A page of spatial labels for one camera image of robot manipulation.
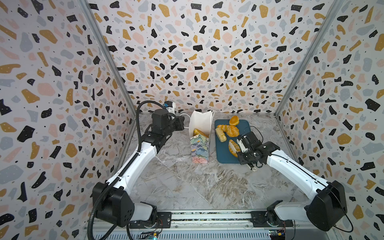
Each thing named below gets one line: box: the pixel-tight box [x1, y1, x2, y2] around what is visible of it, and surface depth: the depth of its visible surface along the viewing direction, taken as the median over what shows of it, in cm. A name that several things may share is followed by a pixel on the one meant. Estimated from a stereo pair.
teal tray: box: [215, 119, 251, 164], surface depth 104 cm
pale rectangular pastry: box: [215, 127, 227, 143], surface depth 105 cm
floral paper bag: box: [189, 110, 215, 164], surface depth 88 cm
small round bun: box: [229, 115, 240, 126], surface depth 114 cm
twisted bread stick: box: [216, 124, 230, 133], surface depth 111 cm
